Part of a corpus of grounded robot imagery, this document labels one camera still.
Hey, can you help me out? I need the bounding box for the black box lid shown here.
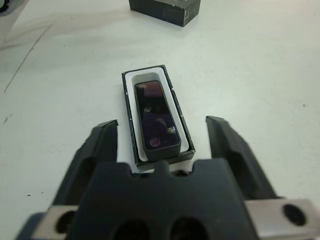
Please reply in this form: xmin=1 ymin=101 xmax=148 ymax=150
xmin=128 ymin=0 xmax=202 ymax=28

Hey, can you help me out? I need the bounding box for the black box base white insert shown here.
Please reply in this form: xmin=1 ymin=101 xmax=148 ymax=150
xmin=121 ymin=64 xmax=196 ymax=174

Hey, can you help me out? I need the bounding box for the slim black camera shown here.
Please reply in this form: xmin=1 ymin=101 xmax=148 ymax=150
xmin=134 ymin=79 xmax=181 ymax=161

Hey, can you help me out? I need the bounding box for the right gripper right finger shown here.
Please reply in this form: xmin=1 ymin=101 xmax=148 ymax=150
xmin=204 ymin=115 xmax=286 ymax=201

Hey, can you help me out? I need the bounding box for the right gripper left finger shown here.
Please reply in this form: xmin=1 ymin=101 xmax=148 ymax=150
xmin=52 ymin=119 xmax=119 ymax=207

